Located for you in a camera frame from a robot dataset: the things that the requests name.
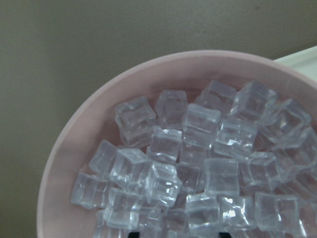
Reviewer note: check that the pile of clear ice cubes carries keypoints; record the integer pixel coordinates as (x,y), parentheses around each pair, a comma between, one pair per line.
(233,163)

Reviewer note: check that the pink bowl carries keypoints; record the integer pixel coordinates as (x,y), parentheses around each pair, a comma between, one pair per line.
(191,71)

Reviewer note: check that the cream rectangular tray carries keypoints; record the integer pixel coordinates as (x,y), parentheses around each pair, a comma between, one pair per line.
(304,61)

